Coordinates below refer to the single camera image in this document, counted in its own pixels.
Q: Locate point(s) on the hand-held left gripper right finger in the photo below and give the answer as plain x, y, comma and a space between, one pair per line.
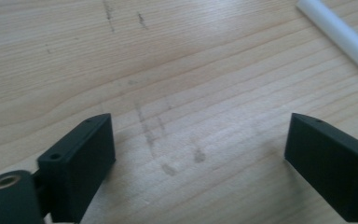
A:
329, 161

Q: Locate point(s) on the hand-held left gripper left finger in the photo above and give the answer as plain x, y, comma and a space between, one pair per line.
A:
77, 169

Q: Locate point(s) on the white plastic tube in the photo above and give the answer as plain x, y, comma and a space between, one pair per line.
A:
338, 34

